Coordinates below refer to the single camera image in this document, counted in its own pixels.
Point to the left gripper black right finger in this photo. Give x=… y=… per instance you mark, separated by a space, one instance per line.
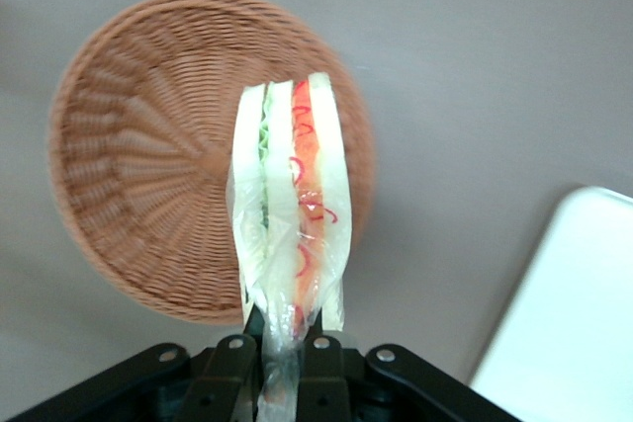
x=326 y=382

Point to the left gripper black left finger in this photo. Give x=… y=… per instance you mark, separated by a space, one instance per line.
x=212 y=387

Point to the triangle sandwich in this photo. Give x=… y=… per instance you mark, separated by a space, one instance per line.
x=282 y=170

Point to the beige plastic serving tray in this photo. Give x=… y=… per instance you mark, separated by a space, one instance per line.
x=569 y=318

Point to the brown round wicker basket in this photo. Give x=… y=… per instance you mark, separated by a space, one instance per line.
x=148 y=145

